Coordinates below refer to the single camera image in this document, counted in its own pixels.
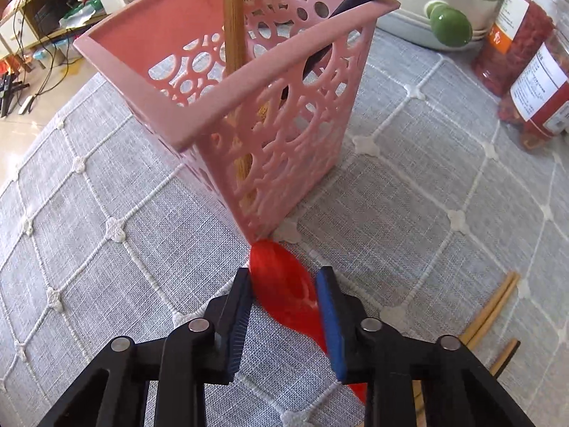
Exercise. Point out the grey quilted tablecloth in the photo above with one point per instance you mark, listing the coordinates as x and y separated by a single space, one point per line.
111 187

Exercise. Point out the pink perforated utensil basket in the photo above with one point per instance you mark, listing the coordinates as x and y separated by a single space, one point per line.
124 62

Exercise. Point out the white power strip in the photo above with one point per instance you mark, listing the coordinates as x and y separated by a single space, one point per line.
26 103

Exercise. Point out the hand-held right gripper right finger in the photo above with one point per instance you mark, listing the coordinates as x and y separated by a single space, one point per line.
331 320

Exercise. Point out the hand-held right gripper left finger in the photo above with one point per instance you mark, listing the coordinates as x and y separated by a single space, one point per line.
238 320

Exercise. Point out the white ceramic bowl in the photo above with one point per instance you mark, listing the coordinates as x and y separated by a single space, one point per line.
413 24

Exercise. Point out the green packaging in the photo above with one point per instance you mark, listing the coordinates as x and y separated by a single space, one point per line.
82 15

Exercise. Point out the red plastic spoon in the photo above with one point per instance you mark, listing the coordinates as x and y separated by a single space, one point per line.
284 275

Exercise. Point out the clear jar of red snacks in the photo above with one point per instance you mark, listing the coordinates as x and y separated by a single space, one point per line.
511 35
542 98

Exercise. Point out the wooden chopstick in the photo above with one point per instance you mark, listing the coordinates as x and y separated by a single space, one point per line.
497 309
504 358
489 304
233 18

